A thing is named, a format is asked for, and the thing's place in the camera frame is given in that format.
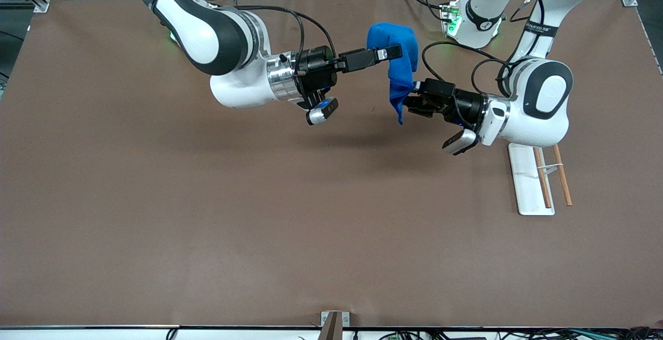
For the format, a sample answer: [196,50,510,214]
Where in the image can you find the blue towel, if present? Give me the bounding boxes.
[367,22,419,125]

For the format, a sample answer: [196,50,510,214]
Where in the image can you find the brown table cover mat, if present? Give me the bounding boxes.
[0,0,663,328]

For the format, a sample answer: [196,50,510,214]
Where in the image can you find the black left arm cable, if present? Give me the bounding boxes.
[421,0,544,102]

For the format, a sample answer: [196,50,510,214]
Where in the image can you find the metal bracket with brown post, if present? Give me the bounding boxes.
[317,311,351,340]

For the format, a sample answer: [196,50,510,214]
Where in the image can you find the tangled cable bundle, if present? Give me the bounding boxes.
[378,329,663,340]

